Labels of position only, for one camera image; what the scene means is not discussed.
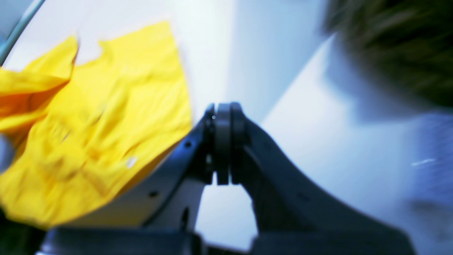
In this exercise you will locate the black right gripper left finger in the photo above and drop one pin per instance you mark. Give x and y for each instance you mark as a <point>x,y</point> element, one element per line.
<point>158,215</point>

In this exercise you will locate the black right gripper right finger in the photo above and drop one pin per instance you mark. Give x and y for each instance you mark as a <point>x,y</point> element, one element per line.
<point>294,215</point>

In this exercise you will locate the yellow t-shirt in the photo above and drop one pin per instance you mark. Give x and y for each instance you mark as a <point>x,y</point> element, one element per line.
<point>84,134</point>

